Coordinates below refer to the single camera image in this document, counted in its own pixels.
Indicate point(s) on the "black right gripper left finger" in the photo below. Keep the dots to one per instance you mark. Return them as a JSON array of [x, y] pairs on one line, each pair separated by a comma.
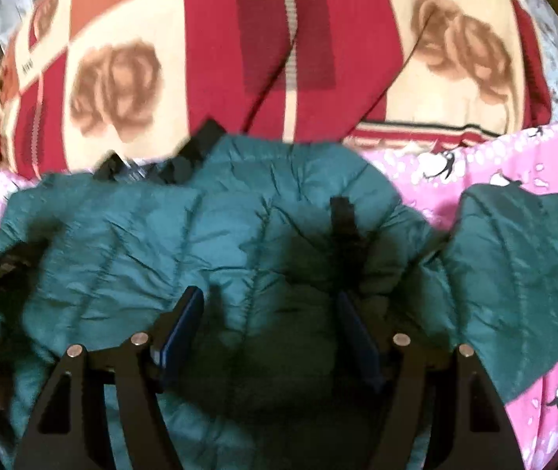
[[69, 427]]

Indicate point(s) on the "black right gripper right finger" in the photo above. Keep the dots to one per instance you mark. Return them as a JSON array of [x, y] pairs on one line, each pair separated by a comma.
[[401, 387]]

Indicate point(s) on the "dark green puffer jacket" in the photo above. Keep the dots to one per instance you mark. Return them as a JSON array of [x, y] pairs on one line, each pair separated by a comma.
[[259, 273]]

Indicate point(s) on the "pink penguin bedsheet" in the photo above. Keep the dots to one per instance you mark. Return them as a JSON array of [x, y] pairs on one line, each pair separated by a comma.
[[529, 171]]

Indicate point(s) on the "rose patterned folded blanket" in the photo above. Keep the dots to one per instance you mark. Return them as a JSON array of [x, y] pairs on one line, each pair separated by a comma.
[[85, 78]]

